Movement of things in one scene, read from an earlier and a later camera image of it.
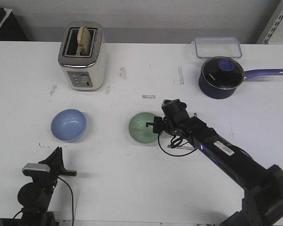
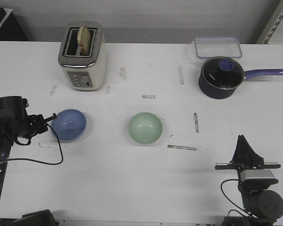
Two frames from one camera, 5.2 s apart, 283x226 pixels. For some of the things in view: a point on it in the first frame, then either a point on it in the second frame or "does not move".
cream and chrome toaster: [83, 54] does not move
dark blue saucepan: [221, 76] does not move
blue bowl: [69, 125] does not move
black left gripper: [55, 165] → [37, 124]
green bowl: [138, 129] does not move
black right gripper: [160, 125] → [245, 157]
